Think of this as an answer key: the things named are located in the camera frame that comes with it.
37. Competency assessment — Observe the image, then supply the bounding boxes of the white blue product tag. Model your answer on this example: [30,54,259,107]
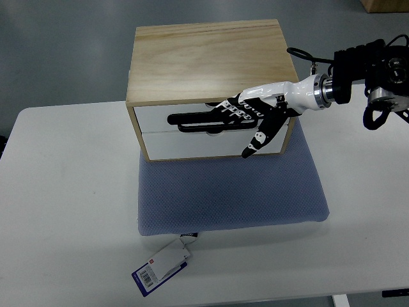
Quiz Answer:
[132,233,198,297]

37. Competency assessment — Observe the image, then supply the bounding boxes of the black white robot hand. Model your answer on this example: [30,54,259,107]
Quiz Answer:
[212,74,332,159]

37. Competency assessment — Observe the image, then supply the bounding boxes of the black table controller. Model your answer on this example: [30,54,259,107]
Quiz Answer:
[382,288,409,298]

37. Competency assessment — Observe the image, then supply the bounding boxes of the wooden drawer cabinet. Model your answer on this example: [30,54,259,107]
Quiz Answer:
[126,20,298,161]

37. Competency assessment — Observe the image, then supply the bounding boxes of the black drawer handle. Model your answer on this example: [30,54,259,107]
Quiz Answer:
[167,108,263,134]

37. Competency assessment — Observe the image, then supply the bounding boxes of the blue mesh cushion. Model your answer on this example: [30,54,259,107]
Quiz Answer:
[138,122,330,236]

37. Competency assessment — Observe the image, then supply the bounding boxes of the wooden box corner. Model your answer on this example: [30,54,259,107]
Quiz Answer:
[360,0,409,13]

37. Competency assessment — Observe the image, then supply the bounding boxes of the white drawer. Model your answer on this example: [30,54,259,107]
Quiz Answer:
[132,97,297,133]

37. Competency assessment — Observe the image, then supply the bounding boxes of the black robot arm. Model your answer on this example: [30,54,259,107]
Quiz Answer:
[287,34,408,130]

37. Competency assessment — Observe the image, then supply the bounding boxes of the white table leg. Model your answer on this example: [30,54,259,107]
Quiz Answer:
[332,294,350,307]

